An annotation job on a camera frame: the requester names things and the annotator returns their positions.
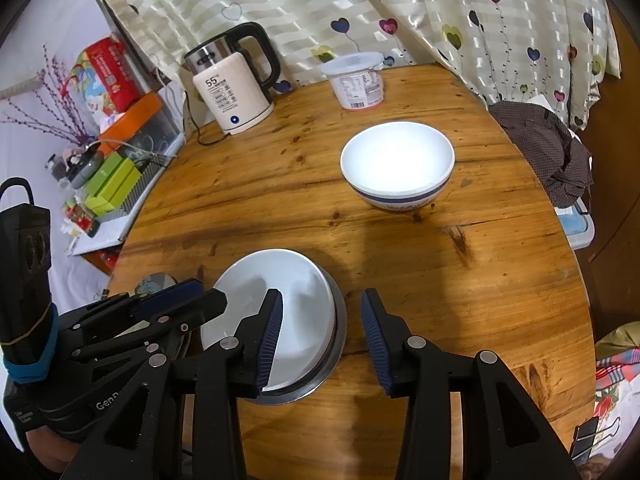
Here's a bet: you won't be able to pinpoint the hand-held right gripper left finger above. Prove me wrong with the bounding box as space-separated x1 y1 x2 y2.
62 288 284 480

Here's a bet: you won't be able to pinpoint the floral printed fabric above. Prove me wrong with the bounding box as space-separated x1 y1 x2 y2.
593 323 640 461

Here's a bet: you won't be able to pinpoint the white plastic tub with lid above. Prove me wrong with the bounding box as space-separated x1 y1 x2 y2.
319 52 387 110

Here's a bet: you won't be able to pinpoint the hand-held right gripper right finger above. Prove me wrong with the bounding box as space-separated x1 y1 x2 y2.
361 287 574 480

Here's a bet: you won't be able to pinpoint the white cable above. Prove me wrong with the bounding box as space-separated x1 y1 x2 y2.
99 139 167 167

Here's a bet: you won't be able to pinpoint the beige plate with blue fish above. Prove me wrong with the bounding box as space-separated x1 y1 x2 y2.
133 272 177 297

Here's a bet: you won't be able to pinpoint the purple dried flower branches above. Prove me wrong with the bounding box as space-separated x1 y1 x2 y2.
0 44 99 147

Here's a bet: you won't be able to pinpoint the grey and black device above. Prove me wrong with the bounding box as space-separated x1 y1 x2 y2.
64 142 106 189

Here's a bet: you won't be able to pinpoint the stainless steel bowl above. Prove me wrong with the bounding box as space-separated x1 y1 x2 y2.
240 259 349 406

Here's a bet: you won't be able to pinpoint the black kettle cable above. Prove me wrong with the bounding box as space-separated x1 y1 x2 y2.
192 119 227 147

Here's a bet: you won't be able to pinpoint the red label jar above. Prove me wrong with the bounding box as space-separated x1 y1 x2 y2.
62 200 99 239

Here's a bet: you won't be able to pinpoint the white shelf board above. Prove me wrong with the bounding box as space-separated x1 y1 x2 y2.
69 210 127 257

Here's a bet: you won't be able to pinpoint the cream electric kettle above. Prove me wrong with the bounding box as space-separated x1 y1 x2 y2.
182 22 282 136

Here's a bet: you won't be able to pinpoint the colourful printed bag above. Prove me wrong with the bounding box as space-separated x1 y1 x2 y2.
67 59 119 132

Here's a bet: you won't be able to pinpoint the heart print striped curtain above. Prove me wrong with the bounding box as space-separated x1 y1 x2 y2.
85 0 624 132

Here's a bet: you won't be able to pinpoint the person's left forearm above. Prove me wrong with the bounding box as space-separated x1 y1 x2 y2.
24 424 77 480

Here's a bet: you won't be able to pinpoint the black binder clip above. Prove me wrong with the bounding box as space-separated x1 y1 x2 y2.
572 416 624 462

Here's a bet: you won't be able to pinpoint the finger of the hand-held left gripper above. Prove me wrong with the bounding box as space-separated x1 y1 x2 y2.
59 279 206 334
74 289 229 367

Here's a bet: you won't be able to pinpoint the lime green box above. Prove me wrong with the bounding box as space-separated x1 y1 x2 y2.
83 159 144 214

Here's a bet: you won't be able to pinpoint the red printed box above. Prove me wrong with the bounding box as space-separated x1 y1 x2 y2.
82 37 144 111

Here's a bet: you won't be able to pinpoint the white plastic box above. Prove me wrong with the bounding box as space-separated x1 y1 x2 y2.
559 202 597 251

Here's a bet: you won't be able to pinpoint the white bowl with blue stripe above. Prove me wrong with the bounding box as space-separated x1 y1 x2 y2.
340 120 455 210
200 248 335 392

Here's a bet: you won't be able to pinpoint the clear bin with orange lid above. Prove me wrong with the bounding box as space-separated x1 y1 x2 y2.
97 92 184 162

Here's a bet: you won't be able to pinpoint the dark checked cloth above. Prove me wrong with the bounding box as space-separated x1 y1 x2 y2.
489 100 594 209

